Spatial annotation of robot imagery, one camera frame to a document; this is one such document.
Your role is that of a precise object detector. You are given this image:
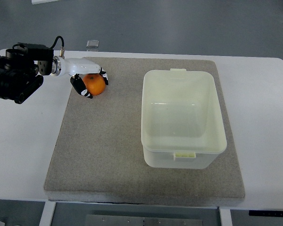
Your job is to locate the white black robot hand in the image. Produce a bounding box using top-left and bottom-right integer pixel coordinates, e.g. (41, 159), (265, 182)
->
(51, 56), (108, 99)

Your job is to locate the orange fruit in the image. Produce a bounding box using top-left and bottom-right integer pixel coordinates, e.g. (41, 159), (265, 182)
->
(83, 73), (106, 96)

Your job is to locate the cream plastic box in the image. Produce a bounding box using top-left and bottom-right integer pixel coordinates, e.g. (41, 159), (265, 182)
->
(141, 69), (227, 169)

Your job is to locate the small clear square floor plate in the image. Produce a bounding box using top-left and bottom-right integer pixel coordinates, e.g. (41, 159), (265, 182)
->
(86, 40), (99, 48)

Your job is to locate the white object on floor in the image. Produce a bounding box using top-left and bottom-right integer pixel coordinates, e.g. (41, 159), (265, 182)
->
(31, 0), (59, 5)

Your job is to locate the grey foam mat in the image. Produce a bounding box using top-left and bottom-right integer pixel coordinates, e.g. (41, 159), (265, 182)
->
(44, 57), (245, 206)

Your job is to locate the white table leg left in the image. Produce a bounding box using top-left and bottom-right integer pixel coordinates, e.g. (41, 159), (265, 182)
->
(39, 201), (56, 226)

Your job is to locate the white table leg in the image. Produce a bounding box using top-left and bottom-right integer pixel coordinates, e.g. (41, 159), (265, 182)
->
(39, 201), (56, 226)
(219, 208), (233, 226)

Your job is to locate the white table leg right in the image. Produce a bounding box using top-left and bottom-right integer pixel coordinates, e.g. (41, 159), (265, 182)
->
(219, 208), (233, 226)

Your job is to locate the black control panel strip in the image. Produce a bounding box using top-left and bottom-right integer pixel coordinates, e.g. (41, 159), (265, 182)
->
(249, 210), (283, 218)

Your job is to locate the grey metal base plate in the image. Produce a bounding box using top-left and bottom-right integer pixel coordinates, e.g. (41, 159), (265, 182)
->
(84, 215), (203, 226)

